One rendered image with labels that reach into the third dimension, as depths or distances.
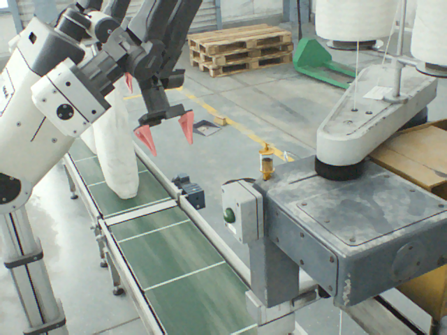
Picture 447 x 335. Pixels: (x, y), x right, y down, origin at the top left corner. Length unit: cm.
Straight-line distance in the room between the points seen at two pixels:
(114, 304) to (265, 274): 186
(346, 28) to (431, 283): 53
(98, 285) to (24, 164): 169
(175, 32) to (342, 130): 45
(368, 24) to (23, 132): 79
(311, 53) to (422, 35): 570
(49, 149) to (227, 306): 109
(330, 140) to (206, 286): 140
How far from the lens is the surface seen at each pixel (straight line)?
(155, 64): 111
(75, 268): 310
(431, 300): 108
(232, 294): 211
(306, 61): 652
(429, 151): 104
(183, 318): 203
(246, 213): 86
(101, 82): 107
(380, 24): 106
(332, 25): 105
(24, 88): 122
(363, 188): 87
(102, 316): 271
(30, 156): 129
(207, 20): 902
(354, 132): 89
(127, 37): 111
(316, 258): 78
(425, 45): 89
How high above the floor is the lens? 175
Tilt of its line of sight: 26 degrees down
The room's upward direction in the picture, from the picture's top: 4 degrees counter-clockwise
